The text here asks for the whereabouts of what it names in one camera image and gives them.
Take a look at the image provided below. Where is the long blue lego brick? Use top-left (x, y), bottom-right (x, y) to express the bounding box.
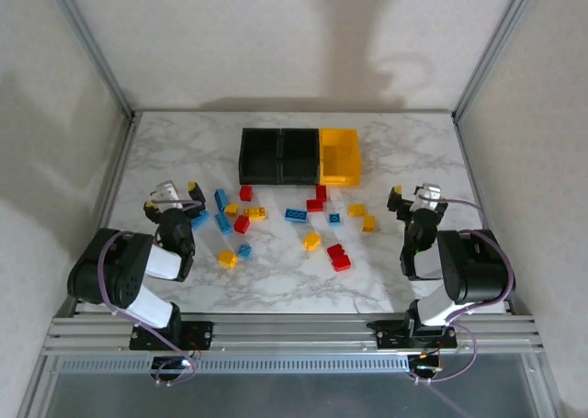
top-left (214, 211), bottom-right (234, 236)

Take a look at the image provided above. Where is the yellow plastic bin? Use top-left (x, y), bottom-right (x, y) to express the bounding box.
top-left (318, 128), bottom-right (362, 187)

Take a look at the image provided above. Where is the black plastic bin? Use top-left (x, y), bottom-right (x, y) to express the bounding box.
top-left (278, 127), bottom-right (322, 186)
top-left (238, 127), bottom-right (283, 186)

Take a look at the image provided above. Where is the black connector board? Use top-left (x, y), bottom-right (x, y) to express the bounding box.
top-left (150, 356), bottom-right (194, 376)
top-left (408, 353), bottom-right (445, 376)

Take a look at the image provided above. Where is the grey glossy panel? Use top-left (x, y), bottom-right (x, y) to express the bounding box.
top-left (45, 371), bottom-right (541, 418)

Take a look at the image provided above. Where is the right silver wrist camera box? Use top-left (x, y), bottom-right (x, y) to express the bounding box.
top-left (420, 182), bottom-right (449, 207)

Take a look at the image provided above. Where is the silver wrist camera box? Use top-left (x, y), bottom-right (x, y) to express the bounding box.
top-left (150, 178), bottom-right (183, 210)
top-left (420, 182), bottom-right (449, 207)

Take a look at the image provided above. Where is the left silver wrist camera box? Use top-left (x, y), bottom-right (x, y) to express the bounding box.
top-left (150, 178), bottom-right (183, 210)

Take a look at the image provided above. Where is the aluminium table side rail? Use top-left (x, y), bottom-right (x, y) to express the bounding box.
top-left (451, 109), bottom-right (515, 316)
top-left (68, 112), bottom-right (143, 316)

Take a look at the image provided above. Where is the thin red wire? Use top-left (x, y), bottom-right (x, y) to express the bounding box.
top-left (183, 333), bottom-right (203, 359)

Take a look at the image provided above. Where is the wide aluminium mounting rail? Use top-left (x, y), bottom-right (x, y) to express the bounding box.
top-left (45, 313), bottom-right (538, 357)

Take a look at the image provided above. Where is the grey slotted cable duct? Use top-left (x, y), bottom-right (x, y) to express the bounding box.
top-left (57, 356), bottom-right (413, 374)

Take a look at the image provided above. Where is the aluminium frame post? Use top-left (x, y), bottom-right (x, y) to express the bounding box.
top-left (42, 0), bottom-right (137, 120)
top-left (451, 0), bottom-right (539, 124)

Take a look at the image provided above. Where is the short aluminium frame leg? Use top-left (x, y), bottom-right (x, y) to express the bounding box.
top-left (17, 353), bottom-right (59, 418)
top-left (523, 351), bottom-right (569, 418)

